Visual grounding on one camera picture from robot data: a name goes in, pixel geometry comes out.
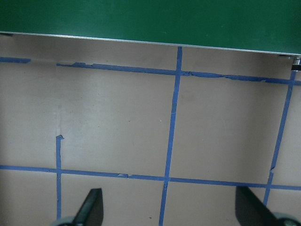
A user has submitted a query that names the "green conveyor belt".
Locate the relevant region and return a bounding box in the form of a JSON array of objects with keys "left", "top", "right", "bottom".
[{"left": 0, "top": 0, "right": 301, "bottom": 71}]

